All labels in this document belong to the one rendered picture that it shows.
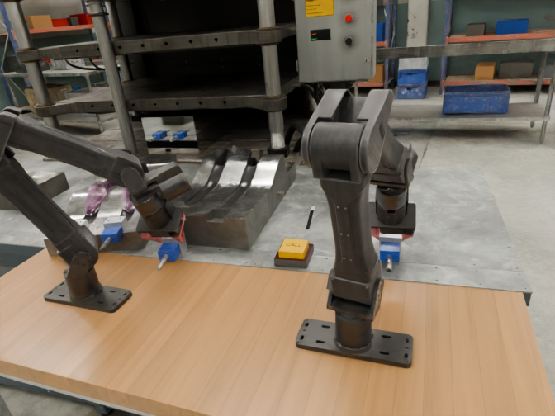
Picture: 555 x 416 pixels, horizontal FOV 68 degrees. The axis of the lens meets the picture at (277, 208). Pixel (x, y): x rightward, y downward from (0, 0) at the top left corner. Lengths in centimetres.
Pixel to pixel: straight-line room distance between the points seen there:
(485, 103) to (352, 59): 306
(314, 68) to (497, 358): 129
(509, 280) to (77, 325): 90
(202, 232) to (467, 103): 386
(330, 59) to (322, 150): 122
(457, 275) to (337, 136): 54
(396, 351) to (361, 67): 121
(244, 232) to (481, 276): 55
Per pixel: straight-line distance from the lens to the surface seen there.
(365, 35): 172
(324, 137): 53
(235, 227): 104
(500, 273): 101
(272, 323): 83
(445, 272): 98
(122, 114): 206
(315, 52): 175
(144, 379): 79
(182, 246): 108
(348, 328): 72
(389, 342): 78
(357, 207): 58
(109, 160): 88
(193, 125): 192
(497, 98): 467
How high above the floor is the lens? 134
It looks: 25 degrees down
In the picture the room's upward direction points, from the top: 6 degrees counter-clockwise
